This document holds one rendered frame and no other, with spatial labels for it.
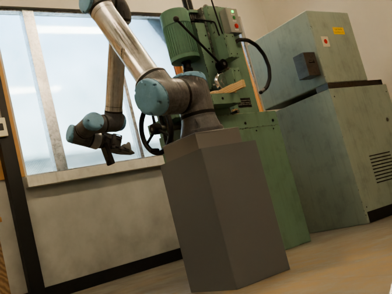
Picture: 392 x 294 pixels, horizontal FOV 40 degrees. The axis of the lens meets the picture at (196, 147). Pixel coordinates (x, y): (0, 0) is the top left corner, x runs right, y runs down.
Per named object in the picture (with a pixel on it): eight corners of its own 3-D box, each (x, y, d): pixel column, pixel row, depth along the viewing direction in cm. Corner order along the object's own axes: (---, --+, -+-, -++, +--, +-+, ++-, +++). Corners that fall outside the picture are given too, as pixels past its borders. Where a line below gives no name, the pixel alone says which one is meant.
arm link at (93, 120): (104, 109, 259) (91, 121, 267) (84, 111, 250) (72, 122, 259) (111, 126, 256) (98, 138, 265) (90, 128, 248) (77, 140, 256)
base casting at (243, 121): (161, 153, 317) (157, 138, 318) (230, 143, 355) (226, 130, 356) (210, 132, 284) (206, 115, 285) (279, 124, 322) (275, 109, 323)
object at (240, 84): (180, 117, 325) (178, 111, 326) (182, 117, 326) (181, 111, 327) (243, 86, 284) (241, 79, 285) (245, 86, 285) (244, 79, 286)
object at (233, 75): (226, 92, 316) (220, 73, 318) (234, 91, 321) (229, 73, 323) (237, 87, 309) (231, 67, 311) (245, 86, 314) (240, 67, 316)
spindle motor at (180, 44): (165, 67, 318) (153, 18, 322) (188, 67, 330) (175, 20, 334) (183, 56, 305) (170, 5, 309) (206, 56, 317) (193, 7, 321)
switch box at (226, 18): (225, 35, 329) (218, 11, 331) (236, 36, 335) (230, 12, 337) (231, 31, 324) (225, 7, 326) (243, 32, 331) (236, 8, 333)
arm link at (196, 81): (221, 108, 230) (212, 69, 232) (193, 109, 218) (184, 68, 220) (198, 118, 241) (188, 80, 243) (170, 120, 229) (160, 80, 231)
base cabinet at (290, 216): (189, 272, 308) (160, 153, 317) (257, 249, 347) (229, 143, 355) (244, 265, 275) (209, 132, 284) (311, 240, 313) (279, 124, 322)
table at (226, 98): (136, 137, 318) (133, 127, 319) (175, 132, 338) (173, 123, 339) (200, 105, 273) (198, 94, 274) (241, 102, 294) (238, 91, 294)
